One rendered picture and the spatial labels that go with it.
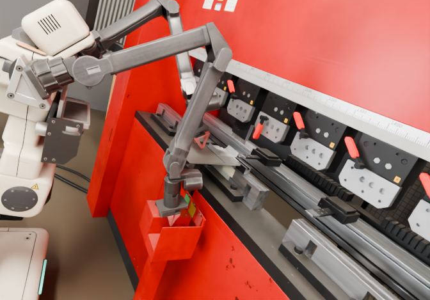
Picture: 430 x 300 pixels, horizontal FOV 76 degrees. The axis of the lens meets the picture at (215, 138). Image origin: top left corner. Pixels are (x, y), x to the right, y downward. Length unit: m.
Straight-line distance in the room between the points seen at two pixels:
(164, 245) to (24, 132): 0.60
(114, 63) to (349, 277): 0.89
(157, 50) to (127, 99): 1.07
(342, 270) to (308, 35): 0.77
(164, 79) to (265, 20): 0.91
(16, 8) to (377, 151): 4.19
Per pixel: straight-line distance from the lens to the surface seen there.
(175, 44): 0.85
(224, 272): 1.13
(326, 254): 0.98
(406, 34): 0.93
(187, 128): 0.88
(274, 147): 1.76
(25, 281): 1.51
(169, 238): 1.03
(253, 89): 1.18
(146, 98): 1.92
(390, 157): 0.86
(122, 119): 1.92
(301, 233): 1.02
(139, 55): 0.83
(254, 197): 1.13
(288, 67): 1.09
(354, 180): 0.89
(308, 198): 1.29
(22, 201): 1.17
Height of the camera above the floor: 1.40
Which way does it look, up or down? 16 degrees down
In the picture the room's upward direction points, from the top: 21 degrees clockwise
